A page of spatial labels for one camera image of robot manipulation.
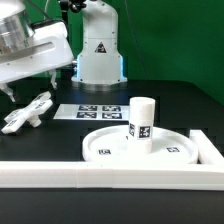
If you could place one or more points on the white round table top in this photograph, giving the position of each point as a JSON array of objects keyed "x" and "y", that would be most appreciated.
[{"x": 114, "y": 144}]

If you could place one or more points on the white marker sheet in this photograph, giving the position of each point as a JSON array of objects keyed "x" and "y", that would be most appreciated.
[{"x": 92, "y": 112}]

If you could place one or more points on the white L-shaped fence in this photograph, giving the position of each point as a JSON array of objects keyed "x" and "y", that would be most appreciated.
[{"x": 207, "y": 174}]

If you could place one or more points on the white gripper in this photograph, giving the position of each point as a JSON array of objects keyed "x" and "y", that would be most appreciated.
[{"x": 48, "y": 49}]

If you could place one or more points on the white cross-shaped table base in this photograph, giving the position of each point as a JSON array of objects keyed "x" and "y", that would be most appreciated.
[{"x": 30, "y": 113}]

